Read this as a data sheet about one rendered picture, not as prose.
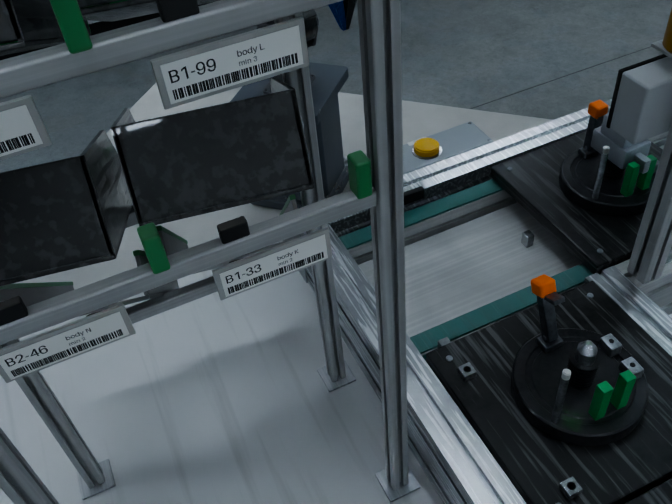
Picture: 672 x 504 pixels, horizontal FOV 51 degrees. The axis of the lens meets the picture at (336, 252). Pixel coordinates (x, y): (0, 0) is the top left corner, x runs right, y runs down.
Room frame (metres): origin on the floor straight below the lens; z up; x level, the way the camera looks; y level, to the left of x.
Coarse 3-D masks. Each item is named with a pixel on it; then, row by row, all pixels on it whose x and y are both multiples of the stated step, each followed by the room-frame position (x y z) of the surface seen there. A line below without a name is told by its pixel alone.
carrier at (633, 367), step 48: (576, 288) 0.57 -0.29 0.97; (480, 336) 0.51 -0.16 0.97; (528, 336) 0.50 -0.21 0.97; (576, 336) 0.48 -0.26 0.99; (624, 336) 0.49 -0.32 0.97; (480, 384) 0.44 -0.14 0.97; (528, 384) 0.42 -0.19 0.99; (576, 384) 0.41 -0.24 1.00; (624, 384) 0.38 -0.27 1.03; (480, 432) 0.39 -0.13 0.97; (528, 432) 0.38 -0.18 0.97; (576, 432) 0.36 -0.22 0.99; (624, 432) 0.36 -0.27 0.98; (528, 480) 0.33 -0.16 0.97; (576, 480) 0.32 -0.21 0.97; (624, 480) 0.32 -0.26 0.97
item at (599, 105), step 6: (594, 102) 0.81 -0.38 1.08; (600, 102) 0.81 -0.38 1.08; (588, 108) 0.81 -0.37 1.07; (594, 108) 0.80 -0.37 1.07; (600, 108) 0.79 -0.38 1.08; (606, 108) 0.79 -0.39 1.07; (594, 114) 0.79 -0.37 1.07; (600, 114) 0.79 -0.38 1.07; (594, 120) 0.80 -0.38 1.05; (600, 120) 0.79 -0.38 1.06; (588, 126) 0.80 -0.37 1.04; (594, 126) 0.80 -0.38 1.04; (588, 132) 0.80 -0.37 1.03; (588, 138) 0.80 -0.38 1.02; (588, 144) 0.80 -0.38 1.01; (588, 150) 0.80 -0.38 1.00
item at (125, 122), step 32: (256, 96) 0.43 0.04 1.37; (288, 96) 0.43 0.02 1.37; (128, 128) 0.42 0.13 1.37; (160, 128) 0.42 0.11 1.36; (192, 128) 0.42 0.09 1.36; (224, 128) 0.42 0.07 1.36; (256, 128) 0.42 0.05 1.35; (288, 128) 0.42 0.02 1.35; (128, 160) 0.41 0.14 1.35; (160, 160) 0.41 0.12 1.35; (192, 160) 0.41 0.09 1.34; (224, 160) 0.41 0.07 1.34; (256, 160) 0.41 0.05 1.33; (288, 160) 0.41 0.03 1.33; (160, 192) 0.40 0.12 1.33; (192, 192) 0.40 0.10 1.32; (224, 192) 0.40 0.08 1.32; (256, 192) 0.40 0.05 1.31; (288, 192) 0.40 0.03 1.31
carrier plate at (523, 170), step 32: (512, 160) 0.83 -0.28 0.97; (544, 160) 0.82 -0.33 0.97; (512, 192) 0.77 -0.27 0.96; (544, 192) 0.75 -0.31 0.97; (544, 224) 0.70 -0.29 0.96; (576, 224) 0.68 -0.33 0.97; (608, 224) 0.67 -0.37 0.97; (640, 224) 0.67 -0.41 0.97; (576, 256) 0.64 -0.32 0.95; (608, 256) 0.62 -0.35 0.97
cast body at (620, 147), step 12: (600, 132) 0.77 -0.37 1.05; (612, 132) 0.74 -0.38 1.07; (600, 144) 0.76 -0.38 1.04; (612, 144) 0.74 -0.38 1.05; (624, 144) 0.72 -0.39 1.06; (636, 144) 0.73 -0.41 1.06; (648, 144) 0.73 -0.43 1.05; (612, 156) 0.74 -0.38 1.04; (624, 156) 0.72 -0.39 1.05; (636, 156) 0.72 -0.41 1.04; (624, 168) 0.72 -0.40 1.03; (648, 168) 0.71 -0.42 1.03
